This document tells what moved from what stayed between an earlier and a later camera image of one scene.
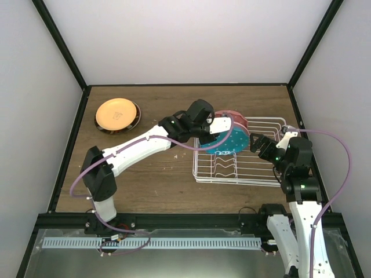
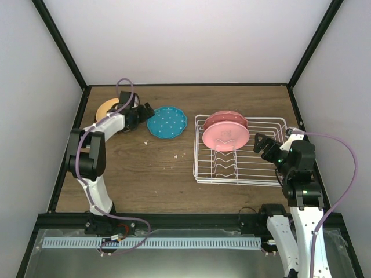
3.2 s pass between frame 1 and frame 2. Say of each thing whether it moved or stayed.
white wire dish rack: stayed
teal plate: moved
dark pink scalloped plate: stayed
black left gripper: moved
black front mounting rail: stayed
